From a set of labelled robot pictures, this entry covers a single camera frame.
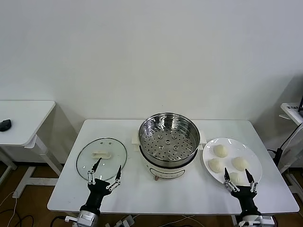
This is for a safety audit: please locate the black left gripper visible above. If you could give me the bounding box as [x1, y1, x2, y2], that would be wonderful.
[81, 157, 123, 215]

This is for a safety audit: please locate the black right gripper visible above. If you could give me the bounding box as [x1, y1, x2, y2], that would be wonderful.
[223, 167, 258, 215]

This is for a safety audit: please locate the white steamed baozi bun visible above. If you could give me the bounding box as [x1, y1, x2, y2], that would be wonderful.
[207, 158, 224, 174]
[228, 172, 247, 186]
[213, 144, 229, 157]
[231, 157, 249, 171]

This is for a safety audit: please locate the round glass pot lid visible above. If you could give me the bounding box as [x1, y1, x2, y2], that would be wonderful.
[76, 137, 128, 182]

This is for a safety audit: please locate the perforated steel steamer basket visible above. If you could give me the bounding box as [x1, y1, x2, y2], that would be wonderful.
[138, 112, 201, 167]

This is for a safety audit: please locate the round white plate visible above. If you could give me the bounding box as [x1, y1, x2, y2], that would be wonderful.
[202, 137, 263, 190]

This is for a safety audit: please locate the white power strip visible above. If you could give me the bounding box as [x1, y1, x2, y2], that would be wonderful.
[104, 212, 136, 227]

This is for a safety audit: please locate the white electric cooker pot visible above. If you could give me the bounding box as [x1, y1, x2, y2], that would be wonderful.
[131, 131, 206, 182]

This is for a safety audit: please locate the white table with label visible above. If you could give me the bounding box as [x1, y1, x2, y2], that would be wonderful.
[276, 102, 303, 197]

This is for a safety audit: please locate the white side table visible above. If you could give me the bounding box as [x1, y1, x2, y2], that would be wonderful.
[0, 100, 64, 199]

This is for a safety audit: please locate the black computer mouse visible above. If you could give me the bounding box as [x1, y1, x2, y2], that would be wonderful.
[0, 119, 12, 132]

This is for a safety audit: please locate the black power adapter cable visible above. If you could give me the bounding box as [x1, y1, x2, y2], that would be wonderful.
[267, 122, 303, 171]

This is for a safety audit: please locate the thin black floor cable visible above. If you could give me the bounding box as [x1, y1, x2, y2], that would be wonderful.
[16, 214, 34, 227]

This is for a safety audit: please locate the thin white floor cable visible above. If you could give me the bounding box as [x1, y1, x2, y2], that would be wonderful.
[0, 190, 19, 227]

